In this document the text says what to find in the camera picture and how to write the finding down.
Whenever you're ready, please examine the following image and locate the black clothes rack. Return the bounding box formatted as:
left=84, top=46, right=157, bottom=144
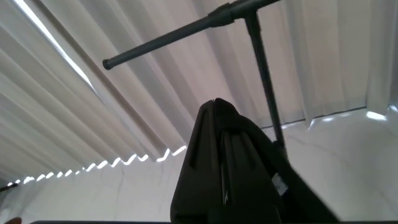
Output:
left=102, top=0, right=289, bottom=159

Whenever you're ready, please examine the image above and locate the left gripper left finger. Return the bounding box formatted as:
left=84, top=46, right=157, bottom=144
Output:
left=170, top=100, right=223, bottom=223

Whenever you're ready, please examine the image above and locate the black garment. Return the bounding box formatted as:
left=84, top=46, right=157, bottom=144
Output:
left=213, top=98, right=340, bottom=223

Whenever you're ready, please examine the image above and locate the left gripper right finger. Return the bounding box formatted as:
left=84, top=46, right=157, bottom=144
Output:
left=222, top=132, right=282, bottom=223

